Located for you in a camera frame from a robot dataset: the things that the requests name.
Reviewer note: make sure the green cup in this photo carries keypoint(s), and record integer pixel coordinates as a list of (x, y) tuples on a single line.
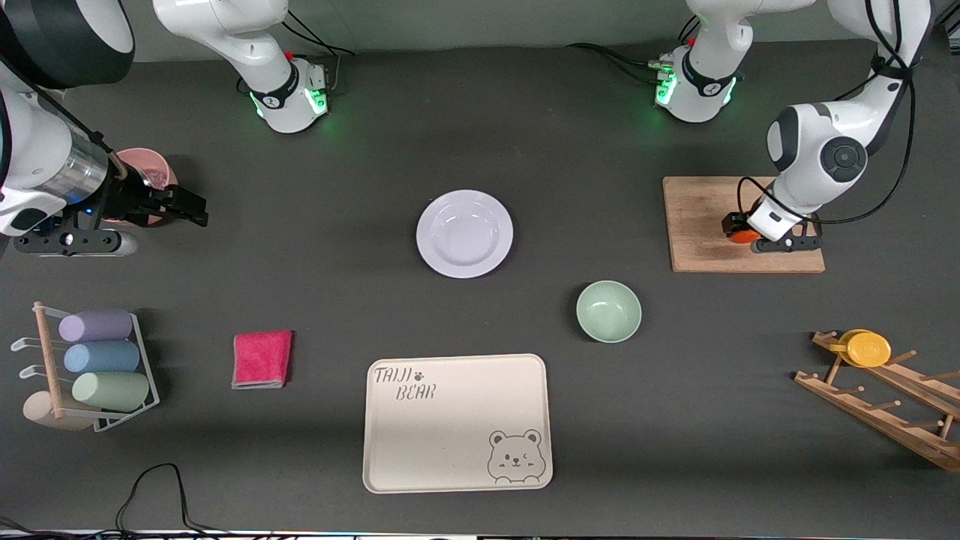
[(111, 391)]

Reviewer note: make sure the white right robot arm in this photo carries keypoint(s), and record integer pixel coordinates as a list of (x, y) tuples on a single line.
[(225, 30)]

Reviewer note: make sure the yellow mug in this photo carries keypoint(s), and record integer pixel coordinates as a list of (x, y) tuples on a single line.
[(868, 349)]

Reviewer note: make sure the beige cup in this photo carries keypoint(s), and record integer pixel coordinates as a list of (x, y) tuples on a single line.
[(37, 411)]

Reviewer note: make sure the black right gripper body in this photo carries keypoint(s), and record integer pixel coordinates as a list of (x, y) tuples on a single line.
[(129, 196)]

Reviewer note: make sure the wooden peg mug rack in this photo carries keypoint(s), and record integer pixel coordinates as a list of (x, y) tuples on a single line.
[(885, 420)]

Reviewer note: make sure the purple cup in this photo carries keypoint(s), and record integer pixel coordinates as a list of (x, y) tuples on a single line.
[(96, 326)]

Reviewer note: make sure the pink folded cloth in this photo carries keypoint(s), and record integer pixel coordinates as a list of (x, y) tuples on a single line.
[(261, 360)]

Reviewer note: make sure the wooden cutting board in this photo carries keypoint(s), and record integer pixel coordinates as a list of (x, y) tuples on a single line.
[(697, 225)]

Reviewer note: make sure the blue cup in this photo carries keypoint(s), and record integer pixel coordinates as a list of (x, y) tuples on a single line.
[(102, 357)]

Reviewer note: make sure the cream bear print tray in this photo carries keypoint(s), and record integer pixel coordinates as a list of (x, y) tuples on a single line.
[(450, 435)]

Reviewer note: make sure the pink bowl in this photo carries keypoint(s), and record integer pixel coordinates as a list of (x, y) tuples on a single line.
[(142, 157)]

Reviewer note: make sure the white ridged plate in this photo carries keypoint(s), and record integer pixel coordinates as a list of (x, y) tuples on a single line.
[(465, 234)]

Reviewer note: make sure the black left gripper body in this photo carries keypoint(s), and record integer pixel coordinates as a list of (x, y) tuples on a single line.
[(731, 224)]

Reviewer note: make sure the orange fruit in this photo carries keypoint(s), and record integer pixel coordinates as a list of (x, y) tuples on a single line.
[(744, 238)]

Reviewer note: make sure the pale green bowl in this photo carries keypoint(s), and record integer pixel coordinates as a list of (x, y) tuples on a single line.
[(609, 312)]

